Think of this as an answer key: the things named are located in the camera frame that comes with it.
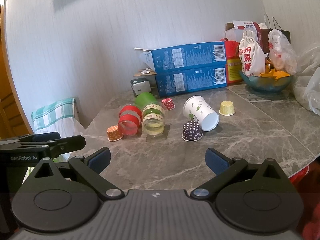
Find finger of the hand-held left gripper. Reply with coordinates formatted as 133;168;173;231
49;135;86;157
19;131;61;143

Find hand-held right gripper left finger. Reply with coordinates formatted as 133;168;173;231
25;147;125;202

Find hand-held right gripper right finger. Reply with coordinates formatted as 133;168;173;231
190;148;293;202

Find clear cup with red bands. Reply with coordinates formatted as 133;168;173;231
117;102;142;137

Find white printed paper cup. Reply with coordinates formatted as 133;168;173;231
183;95;220;132

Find clear cup with green bands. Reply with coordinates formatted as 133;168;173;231
135;92;166;138

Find green checked towel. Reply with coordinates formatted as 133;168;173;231
31;97;76;131

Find orange dotted cupcake liner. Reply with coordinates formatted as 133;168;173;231
107;125;124;142

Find purple dotted cupcake liner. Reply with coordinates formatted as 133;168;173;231
181;120;203;142

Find yellow cupcake liner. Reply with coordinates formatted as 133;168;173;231
219;101;236;116

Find wooden door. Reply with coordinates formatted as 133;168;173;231
0;0;34;140

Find red dotted cupcake liner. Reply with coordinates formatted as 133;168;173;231
161;98;176;111

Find blue cardboard box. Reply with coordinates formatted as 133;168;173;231
139;41;227;73
155;66;228;98

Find small black and white device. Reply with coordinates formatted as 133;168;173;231
130;78;152;96

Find teal glass bowl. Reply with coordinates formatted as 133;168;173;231
239;69;297;95

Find red and yellow box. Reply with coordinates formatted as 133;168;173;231
220;38;245;84

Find orange snack packets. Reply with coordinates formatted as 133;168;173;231
259;59;292;81

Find clear plastic bag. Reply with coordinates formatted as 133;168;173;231
292;42;320;116

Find white plastic bag red print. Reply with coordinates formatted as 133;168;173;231
268;29;298;75

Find white open cardboard box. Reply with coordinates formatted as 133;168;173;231
224;20;266;42

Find black paper bag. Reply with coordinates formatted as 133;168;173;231
257;13;292;54

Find white drawstring cloth bag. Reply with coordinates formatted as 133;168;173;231
238;30;266;78

